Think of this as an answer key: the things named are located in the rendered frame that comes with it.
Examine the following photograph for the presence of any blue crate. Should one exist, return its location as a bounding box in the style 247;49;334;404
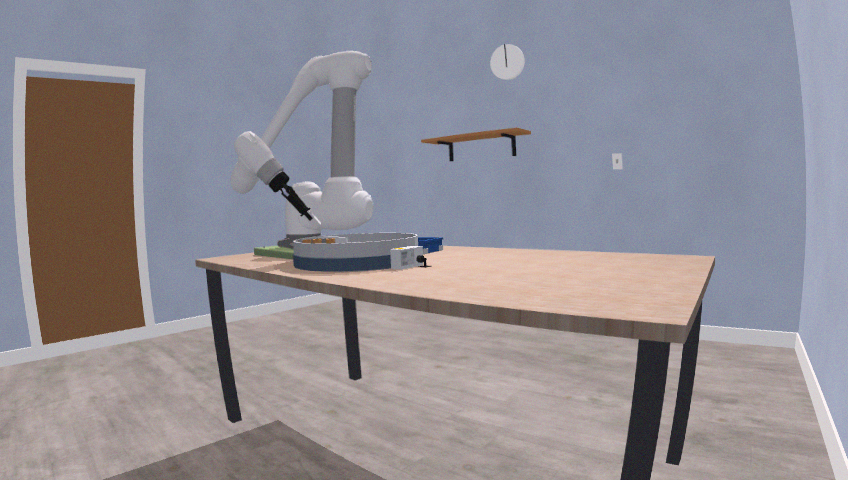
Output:
418;237;443;254

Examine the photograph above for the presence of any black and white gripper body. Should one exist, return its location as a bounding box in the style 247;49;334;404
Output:
269;172;293;195

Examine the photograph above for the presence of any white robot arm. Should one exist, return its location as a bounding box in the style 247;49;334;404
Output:
230;51;373;249

